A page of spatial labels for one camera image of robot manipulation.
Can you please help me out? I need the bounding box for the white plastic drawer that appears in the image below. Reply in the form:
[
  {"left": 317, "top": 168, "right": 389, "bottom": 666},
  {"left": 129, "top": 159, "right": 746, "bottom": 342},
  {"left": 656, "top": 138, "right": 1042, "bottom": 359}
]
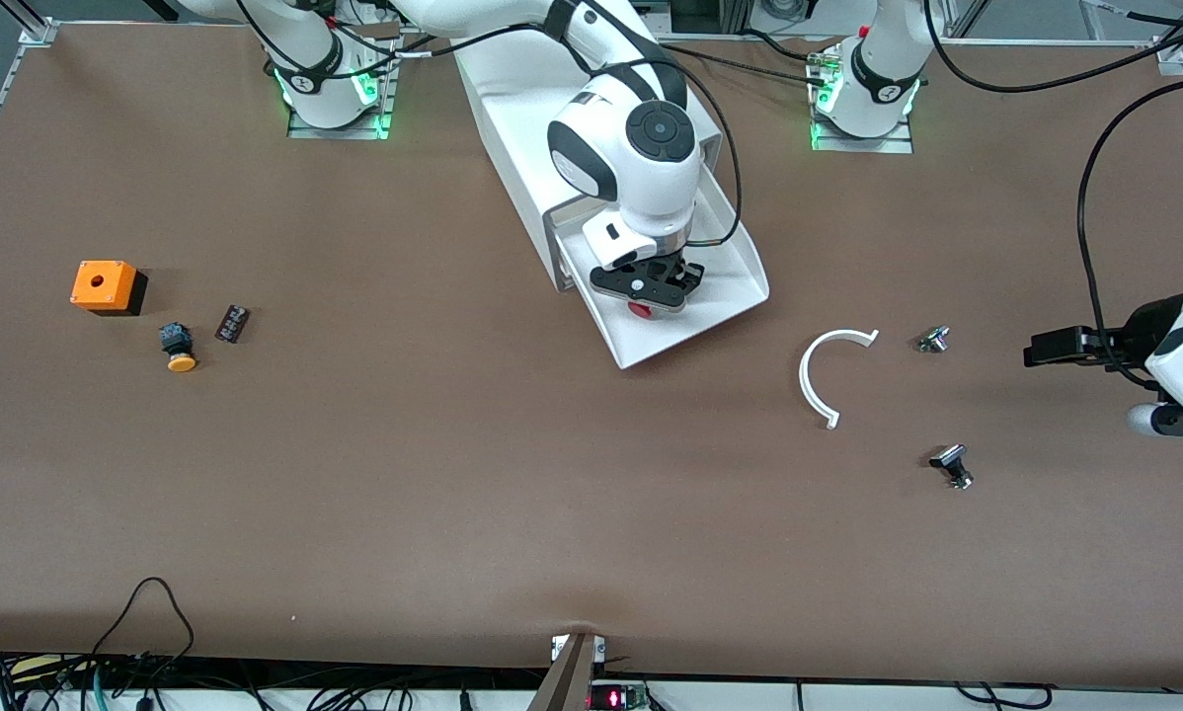
[{"left": 564, "top": 170, "right": 771, "bottom": 371}]

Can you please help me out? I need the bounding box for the white drawer cabinet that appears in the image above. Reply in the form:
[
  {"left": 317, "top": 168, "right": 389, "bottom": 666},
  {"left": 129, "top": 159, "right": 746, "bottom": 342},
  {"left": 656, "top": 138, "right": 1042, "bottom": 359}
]
[{"left": 453, "top": 39, "right": 726, "bottom": 294}]

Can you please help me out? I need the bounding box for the yellow push button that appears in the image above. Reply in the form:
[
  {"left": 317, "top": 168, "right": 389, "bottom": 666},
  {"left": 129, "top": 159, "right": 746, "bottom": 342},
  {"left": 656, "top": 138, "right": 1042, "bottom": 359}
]
[{"left": 159, "top": 322, "right": 198, "bottom": 373}]

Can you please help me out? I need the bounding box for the white curved plastic piece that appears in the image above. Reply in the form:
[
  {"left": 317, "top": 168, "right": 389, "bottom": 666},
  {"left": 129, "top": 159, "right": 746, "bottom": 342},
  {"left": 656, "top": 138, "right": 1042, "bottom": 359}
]
[{"left": 799, "top": 328, "right": 881, "bottom": 432}]

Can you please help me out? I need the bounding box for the small device red display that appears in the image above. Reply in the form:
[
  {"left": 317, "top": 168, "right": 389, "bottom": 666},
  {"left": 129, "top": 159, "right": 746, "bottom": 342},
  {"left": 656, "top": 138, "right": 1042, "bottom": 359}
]
[{"left": 589, "top": 679, "right": 649, "bottom": 711}]

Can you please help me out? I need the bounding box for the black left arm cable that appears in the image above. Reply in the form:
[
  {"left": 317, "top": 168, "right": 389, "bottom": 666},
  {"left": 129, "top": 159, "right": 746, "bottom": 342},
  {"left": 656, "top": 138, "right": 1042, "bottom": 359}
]
[{"left": 922, "top": 0, "right": 1183, "bottom": 388}]

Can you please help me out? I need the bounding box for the black silver key switch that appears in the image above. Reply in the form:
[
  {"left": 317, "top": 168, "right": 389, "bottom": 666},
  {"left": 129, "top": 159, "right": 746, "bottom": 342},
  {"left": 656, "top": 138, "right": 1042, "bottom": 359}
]
[{"left": 928, "top": 443, "right": 976, "bottom": 491}]

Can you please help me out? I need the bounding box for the black cable on table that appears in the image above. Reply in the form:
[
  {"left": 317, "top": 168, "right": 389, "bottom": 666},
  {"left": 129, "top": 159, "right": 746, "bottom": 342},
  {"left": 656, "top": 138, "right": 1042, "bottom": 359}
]
[{"left": 656, "top": 28, "right": 834, "bottom": 85}]

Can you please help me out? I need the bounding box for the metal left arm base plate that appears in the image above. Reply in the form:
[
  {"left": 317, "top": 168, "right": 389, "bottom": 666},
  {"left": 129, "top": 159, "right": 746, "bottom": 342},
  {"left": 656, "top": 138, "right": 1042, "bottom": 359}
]
[{"left": 811, "top": 44, "right": 915, "bottom": 155}]

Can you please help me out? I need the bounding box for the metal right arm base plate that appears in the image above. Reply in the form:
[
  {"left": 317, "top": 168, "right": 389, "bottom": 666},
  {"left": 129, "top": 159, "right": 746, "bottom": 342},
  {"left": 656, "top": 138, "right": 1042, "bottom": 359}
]
[{"left": 286, "top": 35, "right": 402, "bottom": 141}]

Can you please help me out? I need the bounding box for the orange button enclosure box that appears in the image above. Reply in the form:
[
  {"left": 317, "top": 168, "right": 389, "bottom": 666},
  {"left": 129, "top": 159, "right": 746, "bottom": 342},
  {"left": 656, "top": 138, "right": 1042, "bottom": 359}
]
[{"left": 70, "top": 260, "right": 149, "bottom": 317}]

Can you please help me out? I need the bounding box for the black cable bundle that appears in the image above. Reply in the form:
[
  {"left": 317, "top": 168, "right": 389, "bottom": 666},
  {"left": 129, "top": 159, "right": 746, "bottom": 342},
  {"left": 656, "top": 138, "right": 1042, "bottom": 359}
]
[{"left": 0, "top": 647, "right": 553, "bottom": 711}]

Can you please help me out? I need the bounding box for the black looped cable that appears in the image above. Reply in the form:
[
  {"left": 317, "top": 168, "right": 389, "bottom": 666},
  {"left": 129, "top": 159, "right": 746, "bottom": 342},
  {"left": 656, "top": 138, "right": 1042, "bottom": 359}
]
[{"left": 88, "top": 577, "right": 197, "bottom": 682}]

